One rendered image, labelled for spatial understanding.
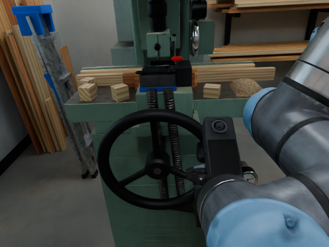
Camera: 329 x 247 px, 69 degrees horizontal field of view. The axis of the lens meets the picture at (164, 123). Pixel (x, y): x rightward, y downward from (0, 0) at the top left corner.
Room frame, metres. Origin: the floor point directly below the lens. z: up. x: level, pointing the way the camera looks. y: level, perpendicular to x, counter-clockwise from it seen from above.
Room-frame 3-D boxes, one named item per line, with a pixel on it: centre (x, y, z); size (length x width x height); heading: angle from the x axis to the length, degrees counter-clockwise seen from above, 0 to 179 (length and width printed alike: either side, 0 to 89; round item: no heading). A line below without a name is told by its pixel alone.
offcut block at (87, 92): (0.69, 0.23, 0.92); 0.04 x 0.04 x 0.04; 76
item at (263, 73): (0.80, -0.04, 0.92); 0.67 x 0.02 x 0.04; 87
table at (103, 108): (0.69, -0.01, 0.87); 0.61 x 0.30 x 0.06; 87
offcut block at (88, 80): (0.76, 0.24, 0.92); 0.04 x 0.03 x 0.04; 151
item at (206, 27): (0.98, -0.16, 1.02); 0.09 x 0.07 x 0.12; 87
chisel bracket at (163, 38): (0.82, 0.00, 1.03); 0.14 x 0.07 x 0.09; 177
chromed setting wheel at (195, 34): (0.92, -0.13, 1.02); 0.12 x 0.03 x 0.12; 177
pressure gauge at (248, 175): (0.58, -0.25, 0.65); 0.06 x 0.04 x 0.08; 87
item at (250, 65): (0.82, -0.02, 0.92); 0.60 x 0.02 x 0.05; 87
